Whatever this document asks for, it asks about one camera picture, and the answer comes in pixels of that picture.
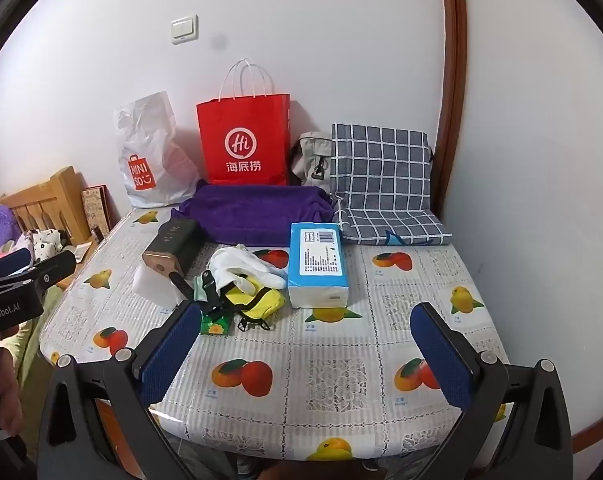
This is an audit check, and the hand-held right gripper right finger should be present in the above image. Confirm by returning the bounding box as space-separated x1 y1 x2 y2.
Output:
411 301 588 480

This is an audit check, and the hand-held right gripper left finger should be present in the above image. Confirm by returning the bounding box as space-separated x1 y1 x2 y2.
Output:
35 300 203 480

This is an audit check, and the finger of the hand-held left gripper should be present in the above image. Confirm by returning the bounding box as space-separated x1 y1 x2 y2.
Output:
28 250 77 293
0 247 36 283

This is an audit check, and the green printed tissue packet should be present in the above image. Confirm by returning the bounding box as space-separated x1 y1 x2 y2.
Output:
201 312 232 337

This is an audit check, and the white sponge block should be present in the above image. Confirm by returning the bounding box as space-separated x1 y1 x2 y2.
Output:
131 266 182 311

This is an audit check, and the black watch strap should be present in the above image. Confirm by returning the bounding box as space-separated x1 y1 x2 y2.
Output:
200 269 224 317

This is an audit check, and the yellow fabric pouch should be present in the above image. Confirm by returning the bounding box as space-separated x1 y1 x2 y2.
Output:
221 280 285 332

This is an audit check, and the white cotton glove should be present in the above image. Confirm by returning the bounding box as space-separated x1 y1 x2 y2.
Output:
208 244 288 291

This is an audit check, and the person's left hand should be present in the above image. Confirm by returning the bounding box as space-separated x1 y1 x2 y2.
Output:
0 330 26 441

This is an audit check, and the white spotted cloth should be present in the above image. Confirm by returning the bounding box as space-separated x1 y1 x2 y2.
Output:
28 229 67 261

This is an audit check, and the pale green bedsheet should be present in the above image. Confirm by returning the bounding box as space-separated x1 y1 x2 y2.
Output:
1 285 62 391

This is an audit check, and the purple plush toy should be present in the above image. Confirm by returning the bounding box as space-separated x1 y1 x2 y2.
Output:
0 204 22 251

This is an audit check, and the wooden headboard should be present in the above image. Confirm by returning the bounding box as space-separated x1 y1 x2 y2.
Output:
0 165 99 251

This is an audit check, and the brown patterned book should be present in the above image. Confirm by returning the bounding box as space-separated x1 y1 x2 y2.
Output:
81 186 114 241

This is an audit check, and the dark box with gold end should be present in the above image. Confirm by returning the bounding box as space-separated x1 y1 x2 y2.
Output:
142 218 199 278

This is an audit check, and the white plastic shopping bag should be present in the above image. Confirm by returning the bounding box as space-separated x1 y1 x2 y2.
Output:
114 91 202 209

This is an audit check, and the purple towel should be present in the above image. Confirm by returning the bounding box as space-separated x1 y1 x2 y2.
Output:
174 184 335 248

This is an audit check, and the blue tissue pack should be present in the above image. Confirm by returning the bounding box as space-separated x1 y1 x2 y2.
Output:
286 222 351 308

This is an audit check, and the grey checked cushion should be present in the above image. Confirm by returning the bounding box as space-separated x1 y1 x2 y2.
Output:
330 122 453 247

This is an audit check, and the grey fabric bag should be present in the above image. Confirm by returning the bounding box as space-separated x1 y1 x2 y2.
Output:
288 131 335 193

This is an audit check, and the red paper bag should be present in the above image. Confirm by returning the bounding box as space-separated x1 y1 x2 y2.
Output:
196 58 292 187

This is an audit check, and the black strap piece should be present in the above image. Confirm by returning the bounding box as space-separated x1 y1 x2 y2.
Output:
172 274 195 302

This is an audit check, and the white light switch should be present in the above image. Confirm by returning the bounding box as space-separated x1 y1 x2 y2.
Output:
171 16 199 45

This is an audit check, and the brown wooden door frame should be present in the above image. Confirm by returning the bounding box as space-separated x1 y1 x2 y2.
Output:
431 0 469 211

